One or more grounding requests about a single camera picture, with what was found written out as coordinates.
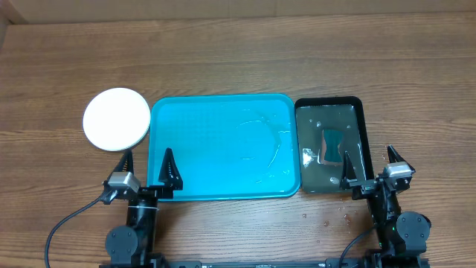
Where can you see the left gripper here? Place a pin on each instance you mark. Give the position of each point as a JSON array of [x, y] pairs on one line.
[[172, 181]]

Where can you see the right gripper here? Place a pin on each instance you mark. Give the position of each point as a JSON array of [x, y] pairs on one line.
[[364, 187]]

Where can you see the green orange sponge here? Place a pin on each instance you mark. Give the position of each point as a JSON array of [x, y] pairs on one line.
[[331, 142]]

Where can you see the white plate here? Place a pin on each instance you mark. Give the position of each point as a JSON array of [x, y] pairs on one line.
[[116, 119]]

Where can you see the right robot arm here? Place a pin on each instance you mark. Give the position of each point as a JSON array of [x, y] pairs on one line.
[[402, 235]]

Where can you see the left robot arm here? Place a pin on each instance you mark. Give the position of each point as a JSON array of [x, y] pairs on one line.
[[132, 244]]

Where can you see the black water tray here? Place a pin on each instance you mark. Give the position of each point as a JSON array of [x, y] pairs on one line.
[[346, 114]]

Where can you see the teal plastic tray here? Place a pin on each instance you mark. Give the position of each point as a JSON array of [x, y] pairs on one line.
[[227, 147]]

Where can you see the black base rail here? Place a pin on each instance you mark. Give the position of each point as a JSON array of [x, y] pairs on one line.
[[328, 263]]

